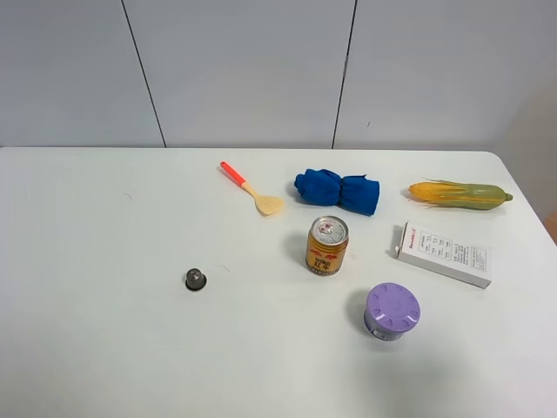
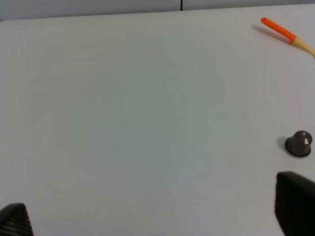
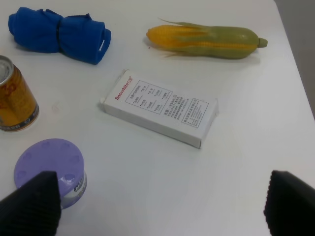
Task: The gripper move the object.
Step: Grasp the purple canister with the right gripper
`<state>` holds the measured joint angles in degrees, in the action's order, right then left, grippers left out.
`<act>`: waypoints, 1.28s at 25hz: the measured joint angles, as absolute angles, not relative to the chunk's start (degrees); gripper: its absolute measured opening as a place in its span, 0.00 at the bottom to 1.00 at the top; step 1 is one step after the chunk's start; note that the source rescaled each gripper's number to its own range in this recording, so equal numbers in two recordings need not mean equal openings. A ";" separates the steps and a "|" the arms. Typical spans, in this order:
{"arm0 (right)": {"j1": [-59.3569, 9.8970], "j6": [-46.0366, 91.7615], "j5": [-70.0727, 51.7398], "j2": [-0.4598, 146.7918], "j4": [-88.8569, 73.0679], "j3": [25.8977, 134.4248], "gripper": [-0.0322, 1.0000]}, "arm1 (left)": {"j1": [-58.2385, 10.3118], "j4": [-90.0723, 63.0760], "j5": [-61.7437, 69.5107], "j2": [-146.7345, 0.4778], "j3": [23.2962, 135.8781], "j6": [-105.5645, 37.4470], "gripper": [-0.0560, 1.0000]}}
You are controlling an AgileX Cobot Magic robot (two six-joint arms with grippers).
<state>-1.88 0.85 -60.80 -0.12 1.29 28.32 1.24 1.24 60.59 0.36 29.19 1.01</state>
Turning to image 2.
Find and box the dark brown coffee capsule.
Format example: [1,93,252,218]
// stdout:
[284,130,313,158]

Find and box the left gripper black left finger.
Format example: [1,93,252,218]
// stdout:
[0,203,34,236]

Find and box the orange handled utensil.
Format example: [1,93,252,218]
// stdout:
[261,17,315,57]

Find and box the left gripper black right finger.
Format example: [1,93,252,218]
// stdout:
[275,172,315,236]

